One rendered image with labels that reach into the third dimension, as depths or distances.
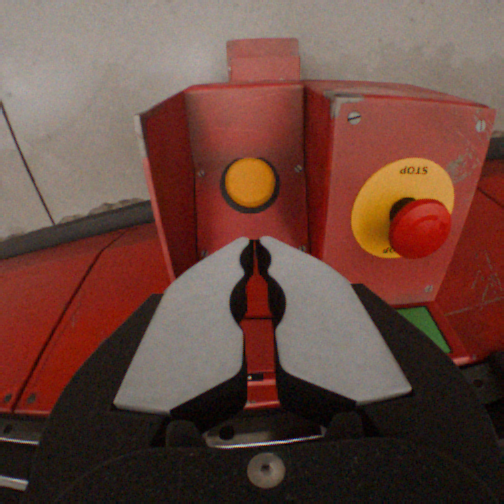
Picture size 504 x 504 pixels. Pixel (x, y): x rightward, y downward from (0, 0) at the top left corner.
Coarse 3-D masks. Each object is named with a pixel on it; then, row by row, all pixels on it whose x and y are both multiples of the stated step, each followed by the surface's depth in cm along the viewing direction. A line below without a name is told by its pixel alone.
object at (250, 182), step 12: (240, 168) 23; (252, 168) 23; (264, 168) 23; (228, 180) 23; (240, 180) 23; (252, 180) 23; (264, 180) 22; (228, 192) 23; (240, 192) 23; (252, 192) 23; (264, 192) 23; (240, 204) 23; (252, 204) 23
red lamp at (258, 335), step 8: (248, 320) 22; (256, 320) 22; (264, 320) 22; (248, 328) 22; (256, 328) 22; (264, 328) 22; (272, 328) 22; (248, 336) 21; (256, 336) 21; (264, 336) 21; (272, 336) 21; (248, 344) 20; (256, 344) 20; (264, 344) 20; (272, 344) 20; (248, 352) 20; (256, 352) 20; (264, 352) 20; (272, 352) 20; (248, 360) 19; (256, 360) 19; (264, 360) 19; (272, 360) 19; (248, 368) 19; (256, 368) 19; (264, 368) 19; (272, 368) 19
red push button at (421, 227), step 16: (400, 208) 17; (416, 208) 15; (432, 208) 15; (400, 224) 16; (416, 224) 15; (432, 224) 15; (448, 224) 15; (400, 240) 16; (416, 240) 16; (432, 240) 16; (416, 256) 17
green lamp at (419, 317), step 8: (400, 312) 22; (408, 312) 22; (416, 312) 22; (424, 312) 22; (416, 320) 21; (424, 320) 21; (432, 320) 21; (424, 328) 20; (432, 328) 20; (432, 336) 20; (440, 336) 20; (440, 344) 19
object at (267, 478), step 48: (192, 432) 5; (336, 432) 5; (96, 480) 4; (144, 480) 4; (192, 480) 4; (240, 480) 4; (288, 480) 4; (336, 480) 4; (384, 480) 4; (432, 480) 4; (480, 480) 3
